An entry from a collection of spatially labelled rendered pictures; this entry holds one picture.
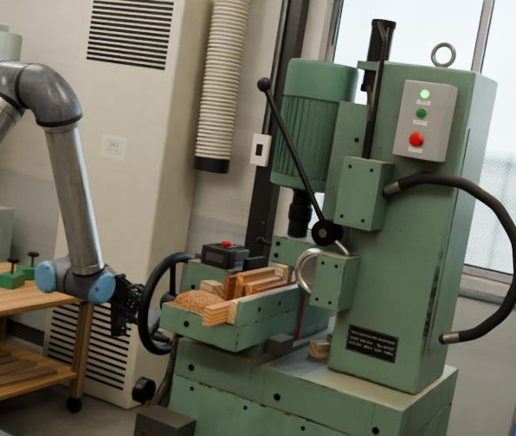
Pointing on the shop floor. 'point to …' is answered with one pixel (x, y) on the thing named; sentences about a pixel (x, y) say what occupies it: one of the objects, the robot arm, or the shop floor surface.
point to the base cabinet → (256, 414)
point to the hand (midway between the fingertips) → (158, 331)
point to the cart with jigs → (17, 285)
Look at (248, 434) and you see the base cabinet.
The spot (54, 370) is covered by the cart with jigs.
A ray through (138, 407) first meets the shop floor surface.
